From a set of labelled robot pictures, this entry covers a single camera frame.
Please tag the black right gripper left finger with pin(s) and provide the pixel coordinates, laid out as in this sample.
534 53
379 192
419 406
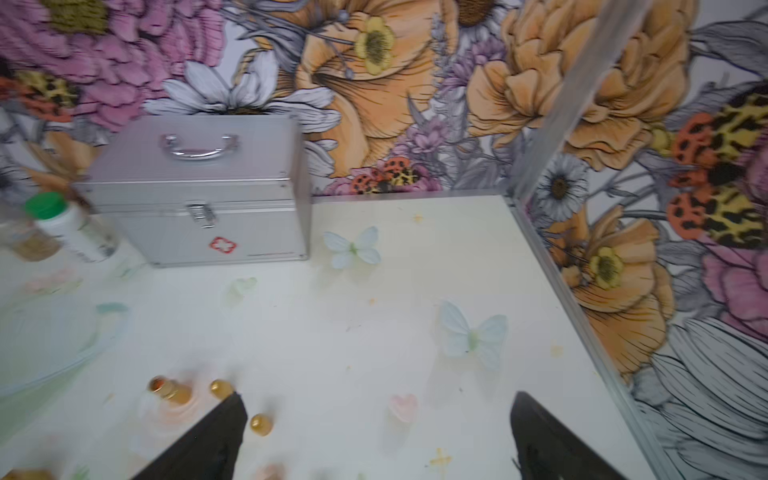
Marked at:
208 450

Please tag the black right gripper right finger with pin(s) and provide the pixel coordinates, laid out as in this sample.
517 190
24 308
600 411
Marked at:
547 449

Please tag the gold round lipstick cap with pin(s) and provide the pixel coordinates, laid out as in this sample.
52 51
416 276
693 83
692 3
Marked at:
221 389

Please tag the gold lipstick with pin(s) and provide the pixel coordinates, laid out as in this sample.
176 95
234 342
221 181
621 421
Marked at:
170 390

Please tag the white bottle green cap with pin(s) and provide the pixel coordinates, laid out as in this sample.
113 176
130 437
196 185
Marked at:
72 226

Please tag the silver aluminium first aid case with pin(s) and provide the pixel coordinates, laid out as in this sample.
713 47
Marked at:
206 189

